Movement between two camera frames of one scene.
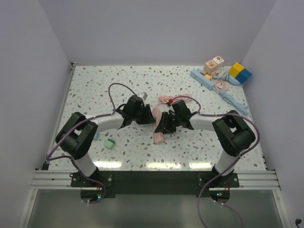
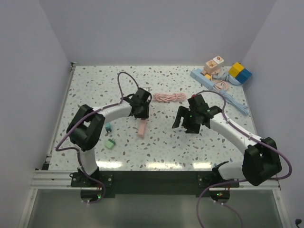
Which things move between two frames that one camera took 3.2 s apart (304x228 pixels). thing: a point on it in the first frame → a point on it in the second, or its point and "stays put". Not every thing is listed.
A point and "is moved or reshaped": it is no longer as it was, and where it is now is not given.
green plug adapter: x=109 y=143 stays put
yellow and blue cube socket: x=242 y=75 stays put
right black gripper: x=164 y=127 → x=183 y=112
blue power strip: x=196 y=74 stays put
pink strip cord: x=165 y=99 is moved or reshaped
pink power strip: x=158 y=137 → x=141 y=132
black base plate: x=95 y=185 stays put
